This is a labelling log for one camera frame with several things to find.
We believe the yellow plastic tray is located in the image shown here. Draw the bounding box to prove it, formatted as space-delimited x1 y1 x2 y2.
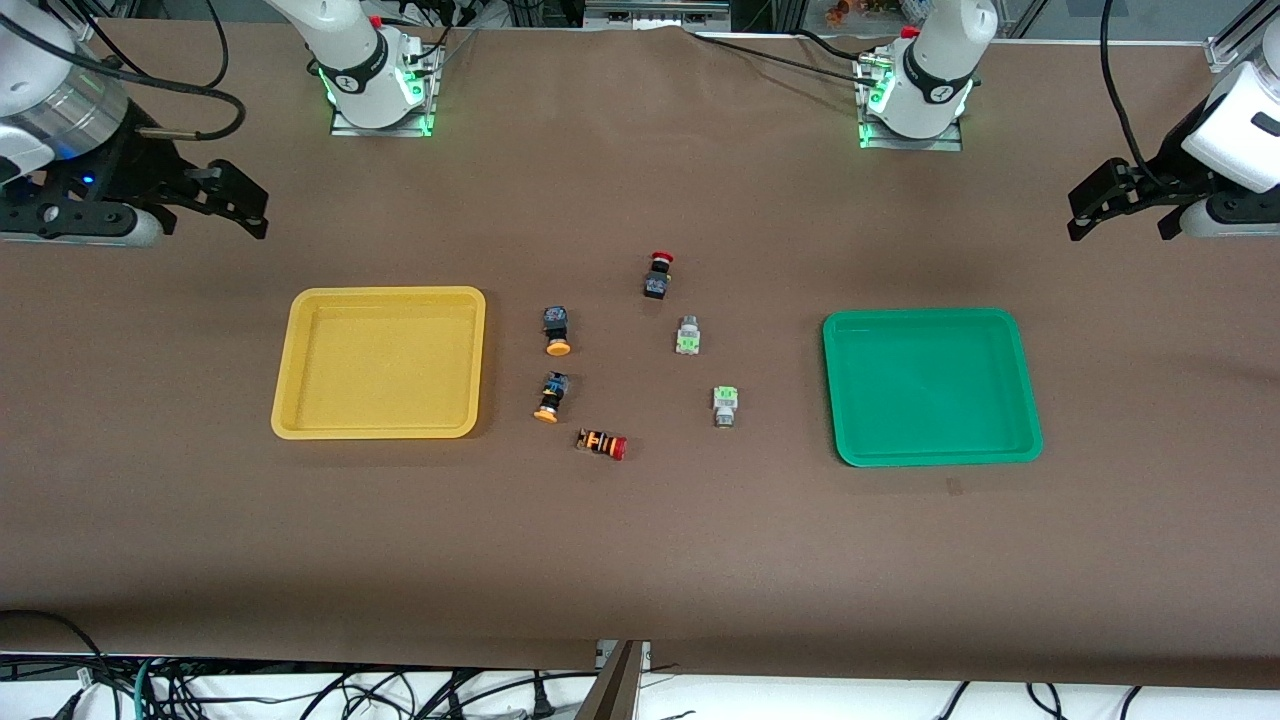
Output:
270 286 487 441

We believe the green plastic tray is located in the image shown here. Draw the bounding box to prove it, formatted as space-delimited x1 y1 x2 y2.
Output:
822 308 1044 468

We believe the wooden table leg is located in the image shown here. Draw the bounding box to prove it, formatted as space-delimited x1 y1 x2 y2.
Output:
574 640 643 720

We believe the black looping arm cable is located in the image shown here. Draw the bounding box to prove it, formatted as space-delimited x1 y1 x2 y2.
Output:
0 10 248 141

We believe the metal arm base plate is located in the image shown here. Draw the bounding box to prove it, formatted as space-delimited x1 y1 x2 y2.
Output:
853 52 967 152
328 40 443 139

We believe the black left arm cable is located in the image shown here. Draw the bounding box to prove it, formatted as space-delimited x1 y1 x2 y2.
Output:
1098 0 1169 193

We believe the thin black hanging cable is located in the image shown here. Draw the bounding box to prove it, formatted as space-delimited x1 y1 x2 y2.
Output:
195 0 232 91

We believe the aluminium frame post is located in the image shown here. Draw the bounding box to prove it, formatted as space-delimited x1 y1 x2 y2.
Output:
1205 0 1280 73

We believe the black cable across table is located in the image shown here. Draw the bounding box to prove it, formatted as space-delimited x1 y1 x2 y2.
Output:
683 28 877 87

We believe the black floor cable loop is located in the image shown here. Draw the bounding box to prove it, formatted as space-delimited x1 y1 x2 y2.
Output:
0 608 113 720

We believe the aluminium frame rail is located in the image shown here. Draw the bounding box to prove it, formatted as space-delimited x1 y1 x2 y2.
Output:
583 0 733 29

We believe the teal floor cable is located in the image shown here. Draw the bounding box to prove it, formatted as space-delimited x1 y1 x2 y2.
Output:
133 655 191 720

